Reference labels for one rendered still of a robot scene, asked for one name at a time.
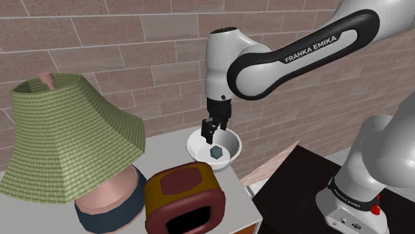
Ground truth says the white bedside table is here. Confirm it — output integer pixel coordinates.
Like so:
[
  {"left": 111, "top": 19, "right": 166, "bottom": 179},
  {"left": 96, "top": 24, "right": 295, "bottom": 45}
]
[{"left": 0, "top": 130, "right": 263, "bottom": 234}]

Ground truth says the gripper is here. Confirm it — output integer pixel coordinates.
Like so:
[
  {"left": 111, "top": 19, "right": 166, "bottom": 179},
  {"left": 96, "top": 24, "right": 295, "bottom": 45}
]
[{"left": 200, "top": 98, "right": 233, "bottom": 146}]

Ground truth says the green shade pink table lamp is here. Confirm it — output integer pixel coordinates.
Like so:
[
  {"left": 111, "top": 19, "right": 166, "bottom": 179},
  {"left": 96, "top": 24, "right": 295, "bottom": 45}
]
[{"left": 0, "top": 72, "right": 148, "bottom": 234}]

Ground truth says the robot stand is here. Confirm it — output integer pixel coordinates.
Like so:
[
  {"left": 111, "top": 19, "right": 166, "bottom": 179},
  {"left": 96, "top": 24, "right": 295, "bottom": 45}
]
[{"left": 251, "top": 144, "right": 415, "bottom": 234}]

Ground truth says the small blue-grey cube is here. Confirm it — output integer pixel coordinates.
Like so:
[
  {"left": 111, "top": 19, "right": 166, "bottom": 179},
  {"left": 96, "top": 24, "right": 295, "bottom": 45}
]
[{"left": 209, "top": 146, "right": 224, "bottom": 160}]

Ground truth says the red and yellow alarm clock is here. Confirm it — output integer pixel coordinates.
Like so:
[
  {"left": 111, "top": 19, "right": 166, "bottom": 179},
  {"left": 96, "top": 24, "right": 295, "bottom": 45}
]
[{"left": 143, "top": 162, "right": 226, "bottom": 234}]

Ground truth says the white bowl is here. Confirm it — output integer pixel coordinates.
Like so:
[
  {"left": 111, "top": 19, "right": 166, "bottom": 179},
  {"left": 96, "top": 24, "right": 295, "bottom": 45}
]
[{"left": 186, "top": 127, "right": 243, "bottom": 171}]

